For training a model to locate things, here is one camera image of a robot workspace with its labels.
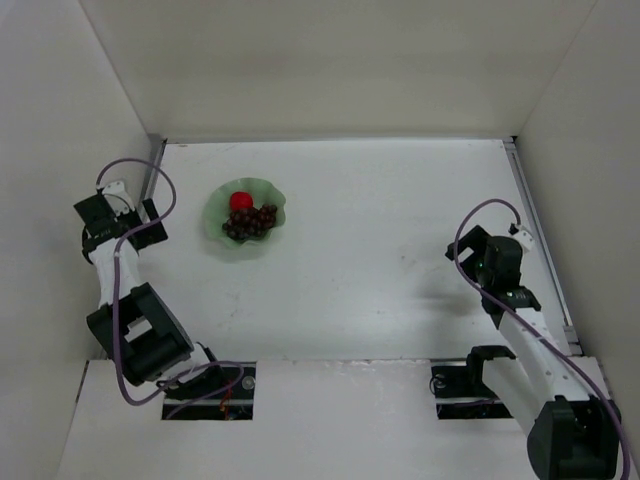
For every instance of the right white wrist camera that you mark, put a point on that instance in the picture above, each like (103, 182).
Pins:
(523, 236)

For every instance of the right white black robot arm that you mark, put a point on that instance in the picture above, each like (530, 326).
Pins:
(570, 432)

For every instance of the green wavy fruit bowl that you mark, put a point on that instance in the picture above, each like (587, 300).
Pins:
(218, 209)

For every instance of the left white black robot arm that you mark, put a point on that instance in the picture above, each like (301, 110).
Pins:
(132, 323)

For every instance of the red fake pomegranate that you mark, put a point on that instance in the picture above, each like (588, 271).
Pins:
(240, 200)

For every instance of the dark red fake grapes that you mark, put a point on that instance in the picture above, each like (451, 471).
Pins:
(250, 223)

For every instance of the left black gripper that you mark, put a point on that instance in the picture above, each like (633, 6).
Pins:
(120, 222)

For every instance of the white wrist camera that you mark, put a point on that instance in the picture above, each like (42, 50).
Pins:
(523, 236)
(118, 197)

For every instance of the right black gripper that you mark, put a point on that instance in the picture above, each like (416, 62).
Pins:
(473, 248)

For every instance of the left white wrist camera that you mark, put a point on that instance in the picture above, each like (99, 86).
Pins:
(118, 197)

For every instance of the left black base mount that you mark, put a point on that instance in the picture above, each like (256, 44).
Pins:
(218, 394)

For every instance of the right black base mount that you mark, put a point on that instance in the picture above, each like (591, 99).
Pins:
(458, 397)

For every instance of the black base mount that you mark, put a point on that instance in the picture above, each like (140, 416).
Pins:
(458, 397)
(218, 394)

